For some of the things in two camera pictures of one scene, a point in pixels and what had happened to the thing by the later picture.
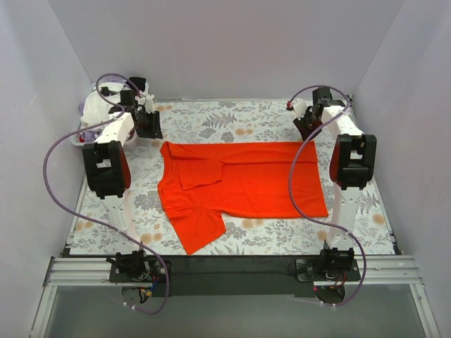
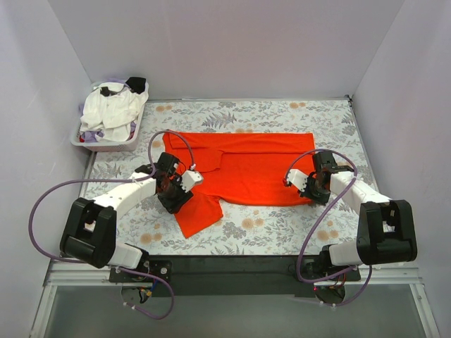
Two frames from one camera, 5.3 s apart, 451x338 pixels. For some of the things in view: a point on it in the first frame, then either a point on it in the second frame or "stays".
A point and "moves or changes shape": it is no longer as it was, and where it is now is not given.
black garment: x=139 y=82 stays
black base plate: x=233 y=275 stays
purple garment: x=89 y=136 stays
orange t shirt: x=203 y=183 moves or changes shape
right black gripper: x=306 y=124 → x=315 y=193
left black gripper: x=149 y=124 → x=176 y=200
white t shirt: x=97 y=109 stays
